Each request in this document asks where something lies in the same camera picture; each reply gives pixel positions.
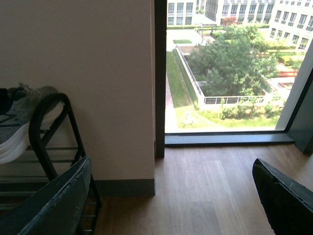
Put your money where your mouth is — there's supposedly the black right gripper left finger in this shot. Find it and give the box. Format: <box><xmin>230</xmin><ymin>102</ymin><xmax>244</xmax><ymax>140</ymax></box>
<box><xmin>0</xmin><ymin>156</ymin><xmax>91</xmax><ymax>235</ymax></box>

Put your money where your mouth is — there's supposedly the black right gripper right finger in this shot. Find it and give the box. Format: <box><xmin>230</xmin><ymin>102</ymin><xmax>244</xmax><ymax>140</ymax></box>
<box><xmin>252</xmin><ymin>158</ymin><xmax>313</xmax><ymax>235</ymax></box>

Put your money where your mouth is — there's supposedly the grey knit sneaker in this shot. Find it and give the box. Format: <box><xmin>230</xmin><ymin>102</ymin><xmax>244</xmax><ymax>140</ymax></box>
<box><xmin>0</xmin><ymin>83</ymin><xmax>58</xmax><ymax>164</ymax></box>

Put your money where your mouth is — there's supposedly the black metal shoe rack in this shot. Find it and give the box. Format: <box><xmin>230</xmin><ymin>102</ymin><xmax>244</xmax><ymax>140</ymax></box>
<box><xmin>1</xmin><ymin>93</ymin><xmax>101</xmax><ymax>235</ymax></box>

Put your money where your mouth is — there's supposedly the dark window frame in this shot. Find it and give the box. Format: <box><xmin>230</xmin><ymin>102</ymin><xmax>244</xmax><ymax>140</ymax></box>
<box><xmin>152</xmin><ymin>0</ymin><xmax>313</xmax><ymax>158</ymax></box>

